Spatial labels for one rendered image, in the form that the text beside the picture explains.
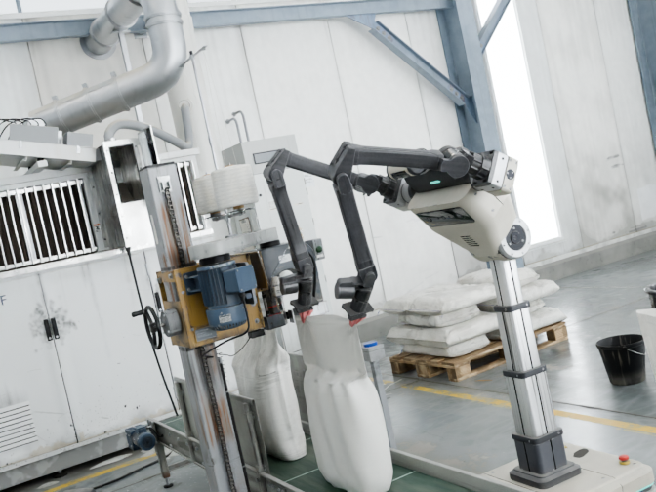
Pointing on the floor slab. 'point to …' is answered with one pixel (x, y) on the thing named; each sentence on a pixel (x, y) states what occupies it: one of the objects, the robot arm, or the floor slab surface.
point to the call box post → (383, 401)
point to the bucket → (624, 358)
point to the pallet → (430, 366)
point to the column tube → (199, 395)
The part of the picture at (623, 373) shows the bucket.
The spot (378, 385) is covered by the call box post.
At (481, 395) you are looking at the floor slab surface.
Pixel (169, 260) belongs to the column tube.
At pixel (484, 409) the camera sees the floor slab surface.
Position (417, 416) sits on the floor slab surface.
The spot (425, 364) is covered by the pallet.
